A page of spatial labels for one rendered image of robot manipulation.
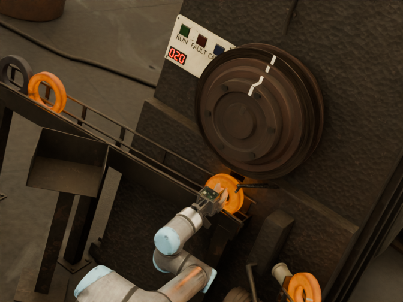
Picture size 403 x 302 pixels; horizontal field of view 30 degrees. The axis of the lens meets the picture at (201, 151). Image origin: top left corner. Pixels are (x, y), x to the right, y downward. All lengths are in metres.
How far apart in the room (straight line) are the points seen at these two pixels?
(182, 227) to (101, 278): 0.54
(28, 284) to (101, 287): 1.18
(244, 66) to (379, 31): 0.45
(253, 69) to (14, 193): 1.63
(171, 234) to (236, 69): 0.59
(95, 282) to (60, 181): 0.82
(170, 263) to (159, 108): 0.63
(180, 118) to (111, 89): 1.92
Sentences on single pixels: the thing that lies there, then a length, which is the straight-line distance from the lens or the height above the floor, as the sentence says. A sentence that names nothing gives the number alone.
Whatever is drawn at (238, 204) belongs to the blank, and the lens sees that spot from 2.77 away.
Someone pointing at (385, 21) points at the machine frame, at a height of 1.57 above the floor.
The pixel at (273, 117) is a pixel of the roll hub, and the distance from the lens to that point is 2.45.
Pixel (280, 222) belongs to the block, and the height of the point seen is 0.80.
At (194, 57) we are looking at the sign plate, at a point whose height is 1.12.
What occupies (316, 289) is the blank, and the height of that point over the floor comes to 0.78.
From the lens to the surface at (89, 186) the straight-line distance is 2.86.
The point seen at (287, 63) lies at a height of 1.34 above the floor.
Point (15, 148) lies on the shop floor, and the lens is 4.04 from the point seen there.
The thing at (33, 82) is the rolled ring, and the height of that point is 0.70.
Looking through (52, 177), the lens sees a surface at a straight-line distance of 2.88.
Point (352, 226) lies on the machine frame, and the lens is 2.71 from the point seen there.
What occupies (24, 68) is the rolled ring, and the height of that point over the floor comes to 0.73.
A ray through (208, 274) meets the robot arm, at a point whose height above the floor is 0.62.
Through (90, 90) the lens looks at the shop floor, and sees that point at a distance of 4.72.
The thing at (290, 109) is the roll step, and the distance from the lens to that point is 2.48.
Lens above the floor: 2.29
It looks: 31 degrees down
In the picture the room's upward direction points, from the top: 20 degrees clockwise
